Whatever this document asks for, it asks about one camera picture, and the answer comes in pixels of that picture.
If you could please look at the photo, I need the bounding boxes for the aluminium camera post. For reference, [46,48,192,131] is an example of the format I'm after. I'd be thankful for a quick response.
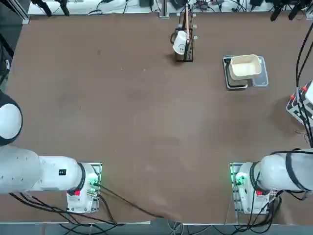
[159,0,170,18]

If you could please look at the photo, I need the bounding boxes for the beige plastic container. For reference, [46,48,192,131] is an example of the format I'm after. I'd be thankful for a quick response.
[230,54,262,81]

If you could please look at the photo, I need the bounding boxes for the white smiley mug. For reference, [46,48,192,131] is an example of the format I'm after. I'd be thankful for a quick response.
[170,30,191,56]

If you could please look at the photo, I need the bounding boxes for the digital kitchen scale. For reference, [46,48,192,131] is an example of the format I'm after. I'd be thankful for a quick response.
[223,55,249,91]

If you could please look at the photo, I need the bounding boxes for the black wire cup rack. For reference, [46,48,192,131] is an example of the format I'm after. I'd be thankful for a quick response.
[170,2,198,62]

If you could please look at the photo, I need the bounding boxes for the aluminium table rail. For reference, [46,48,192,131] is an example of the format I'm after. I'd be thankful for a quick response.
[9,0,30,24]

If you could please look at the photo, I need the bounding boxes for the black cable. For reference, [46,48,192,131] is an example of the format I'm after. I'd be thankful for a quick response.
[9,192,128,227]
[99,185,169,219]
[295,22,313,147]

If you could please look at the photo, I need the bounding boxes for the clear plastic food container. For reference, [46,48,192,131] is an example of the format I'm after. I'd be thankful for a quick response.
[251,55,269,88]

